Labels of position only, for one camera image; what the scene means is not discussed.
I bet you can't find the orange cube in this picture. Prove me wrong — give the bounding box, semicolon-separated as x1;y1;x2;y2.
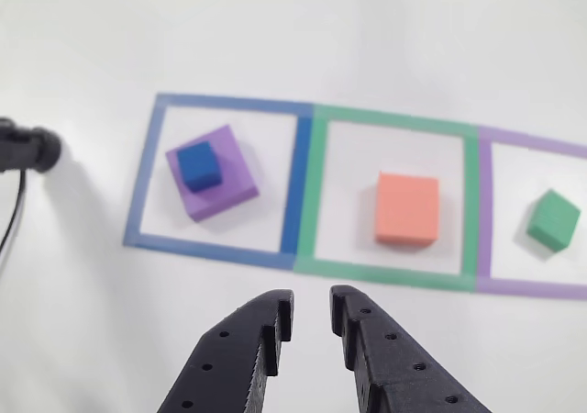
374;172;441;248

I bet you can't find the large purple cube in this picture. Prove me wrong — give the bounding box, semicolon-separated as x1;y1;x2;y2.
164;124;260;224

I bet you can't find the small blue cube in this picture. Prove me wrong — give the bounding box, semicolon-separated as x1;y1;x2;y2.
176;140;225;194

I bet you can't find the green cube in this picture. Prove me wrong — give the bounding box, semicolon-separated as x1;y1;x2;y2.
526;188;582;253

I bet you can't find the black tripod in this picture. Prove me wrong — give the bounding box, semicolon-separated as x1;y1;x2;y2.
0;117;63;175

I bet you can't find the purple square frame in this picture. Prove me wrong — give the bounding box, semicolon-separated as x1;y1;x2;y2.
474;126;587;302

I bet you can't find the green square frame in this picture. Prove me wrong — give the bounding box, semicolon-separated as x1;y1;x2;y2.
293;103;482;294

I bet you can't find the blue square frame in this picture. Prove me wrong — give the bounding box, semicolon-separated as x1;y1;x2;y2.
122;92;316;271

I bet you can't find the thin black cable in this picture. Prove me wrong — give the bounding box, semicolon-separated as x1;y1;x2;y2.
0;169;28;261

